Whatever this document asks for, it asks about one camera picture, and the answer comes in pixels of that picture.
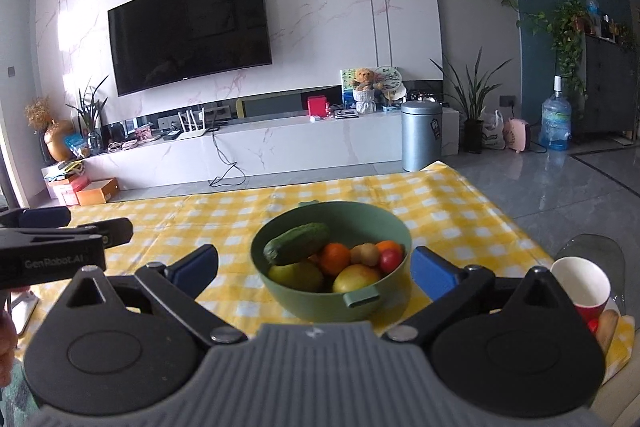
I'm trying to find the red cherry tomato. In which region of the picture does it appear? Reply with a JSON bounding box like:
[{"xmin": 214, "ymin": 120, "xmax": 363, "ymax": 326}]
[{"xmin": 378, "ymin": 248, "xmax": 404, "ymax": 277}]

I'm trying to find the orange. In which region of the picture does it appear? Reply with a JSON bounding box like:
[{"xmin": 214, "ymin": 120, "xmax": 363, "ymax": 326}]
[
  {"xmin": 318, "ymin": 243, "xmax": 350, "ymax": 277},
  {"xmin": 376, "ymin": 239, "xmax": 405, "ymax": 255}
]

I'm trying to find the brown longan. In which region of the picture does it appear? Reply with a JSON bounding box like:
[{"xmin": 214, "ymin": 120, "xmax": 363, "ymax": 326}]
[{"xmin": 350, "ymin": 243, "xmax": 381, "ymax": 268}]

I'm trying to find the yellow red apple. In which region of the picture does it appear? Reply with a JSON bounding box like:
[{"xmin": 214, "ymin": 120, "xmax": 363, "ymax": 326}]
[{"xmin": 332, "ymin": 265, "xmax": 381, "ymax": 293}]

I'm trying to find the green cucumber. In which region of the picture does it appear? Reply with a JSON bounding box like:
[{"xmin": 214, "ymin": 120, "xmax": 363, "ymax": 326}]
[{"xmin": 262, "ymin": 222, "xmax": 331, "ymax": 265}]

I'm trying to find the green pear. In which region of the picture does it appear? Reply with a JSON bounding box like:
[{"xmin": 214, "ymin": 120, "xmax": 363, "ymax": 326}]
[{"xmin": 268, "ymin": 260, "xmax": 323, "ymax": 293}]

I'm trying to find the person's left hand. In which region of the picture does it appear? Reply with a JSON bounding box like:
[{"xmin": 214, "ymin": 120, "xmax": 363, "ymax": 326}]
[{"xmin": 0, "ymin": 310, "xmax": 17, "ymax": 388}]

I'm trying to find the red pink box stack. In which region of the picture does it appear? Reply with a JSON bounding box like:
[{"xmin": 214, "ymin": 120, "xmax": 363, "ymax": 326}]
[{"xmin": 48, "ymin": 173, "xmax": 90, "ymax": 206}]

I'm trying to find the orange cardboard box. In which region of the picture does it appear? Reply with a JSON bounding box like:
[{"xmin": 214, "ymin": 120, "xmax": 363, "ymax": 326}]
[{"xmin": 76, "ymin": 178, "xmax": 119, "ymax": 206}]

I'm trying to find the white phone stand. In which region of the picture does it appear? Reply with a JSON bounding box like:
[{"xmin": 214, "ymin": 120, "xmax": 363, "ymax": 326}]
[{"xmin": 9, "ymin": 289, "xmax": 40, "ymax": 336}]

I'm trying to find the golden round vase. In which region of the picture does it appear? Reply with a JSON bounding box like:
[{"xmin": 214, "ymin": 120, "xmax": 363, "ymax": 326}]
[{"xmin": 43, "ymin": 120, "xmax": 75, "ymax": 161}]

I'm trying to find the potted plant on cabinet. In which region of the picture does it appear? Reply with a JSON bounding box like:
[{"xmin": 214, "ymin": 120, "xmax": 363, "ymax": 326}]
[{"xmin": 67, "ymin": 76, "xmax": 107, "ymax": 156}]

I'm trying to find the green colander bowl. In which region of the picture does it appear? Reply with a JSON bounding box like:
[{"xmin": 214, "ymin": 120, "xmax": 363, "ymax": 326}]
[{"xmin": 250, "ymin": 202, "xmax": 412, "ymax": 323}]

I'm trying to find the white wifi router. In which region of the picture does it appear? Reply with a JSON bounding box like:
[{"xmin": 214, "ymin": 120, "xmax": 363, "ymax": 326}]
[{"xmin": 178, "ymin": 108, "xmax": 207, "ymax": 140}]

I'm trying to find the white marble tv cabinet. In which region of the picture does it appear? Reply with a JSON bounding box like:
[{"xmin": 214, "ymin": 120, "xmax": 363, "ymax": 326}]
[{"xmin": 81, "ymin": 107, "xmax": 460, "ymax": 192}]

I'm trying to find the red paper cup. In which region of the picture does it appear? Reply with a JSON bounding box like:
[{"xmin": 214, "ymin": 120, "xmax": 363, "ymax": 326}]
[{"xmin": 550, "ymin": 257, "xmax": 612, "ymax": 322}]

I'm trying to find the grey metal trash bin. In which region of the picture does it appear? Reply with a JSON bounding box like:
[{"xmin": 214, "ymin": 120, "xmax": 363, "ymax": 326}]
[{"xmin": 401, "ymin": 100, "xmax": 442, "ymax": 172}]

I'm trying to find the white plastic bag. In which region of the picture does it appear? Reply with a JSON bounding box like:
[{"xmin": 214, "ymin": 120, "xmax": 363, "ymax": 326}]
[{"xmin": 482, "ymin": 109, "xmax": 506, "ymax": 150}]

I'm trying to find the pink small heater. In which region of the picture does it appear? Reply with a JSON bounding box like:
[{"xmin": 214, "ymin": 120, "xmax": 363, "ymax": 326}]
[{"xmin": 503, "ymin": 118, "xmax": 530, "ymax": 153}]

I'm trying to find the potted plant by bin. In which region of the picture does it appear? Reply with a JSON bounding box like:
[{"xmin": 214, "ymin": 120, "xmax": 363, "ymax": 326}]
[{"xmin": 430, "ymin": 48, "xmax": 512, "ymax": 154}]

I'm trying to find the round paper fan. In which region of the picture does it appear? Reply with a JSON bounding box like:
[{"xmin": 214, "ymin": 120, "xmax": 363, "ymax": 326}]
[{"xmin": 374, "ymin": 66, "xmax": 407, "ymax": 103}]

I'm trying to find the blue water jug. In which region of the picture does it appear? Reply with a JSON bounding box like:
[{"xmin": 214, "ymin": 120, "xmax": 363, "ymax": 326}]
[{"xmin": 539, "ymin": 76, "xmax": 572, "ymax": 150}]

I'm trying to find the red box on cabinet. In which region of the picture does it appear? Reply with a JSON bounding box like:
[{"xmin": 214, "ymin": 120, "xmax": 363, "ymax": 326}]
[{"xmin": 307, "ymin": 95, "xmax": 330, "ymax": 118}]

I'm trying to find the teddy bear toy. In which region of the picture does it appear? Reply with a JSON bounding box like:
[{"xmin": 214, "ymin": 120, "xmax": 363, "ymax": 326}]
[{"xmin": 352, "ymin": 68, "xmax": 384, "ymax": 115}]

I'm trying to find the dark grey sideboard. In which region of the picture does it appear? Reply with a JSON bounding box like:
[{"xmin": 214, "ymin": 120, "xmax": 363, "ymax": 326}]
[{"xmin": 573, "ymin": 36, "xmax": 638, "ymax": 135}]

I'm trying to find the hanging ivy plant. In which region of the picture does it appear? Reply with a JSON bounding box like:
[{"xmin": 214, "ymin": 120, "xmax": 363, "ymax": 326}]
[{"xmin": 441, "ymin": 0, "xmax": 597, "ymax": 98}]

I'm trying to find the black power cable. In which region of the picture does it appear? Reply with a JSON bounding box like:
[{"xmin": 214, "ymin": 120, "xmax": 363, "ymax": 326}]
[{"xmin": 207, "ymin": 128, "xmax": 248, "ymax": 189}]

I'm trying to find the black wall television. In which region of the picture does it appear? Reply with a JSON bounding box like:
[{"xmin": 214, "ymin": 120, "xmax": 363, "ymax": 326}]
[{"xmin": 107, "ymin": 0, "xmax": 272, "ymax": 96}]

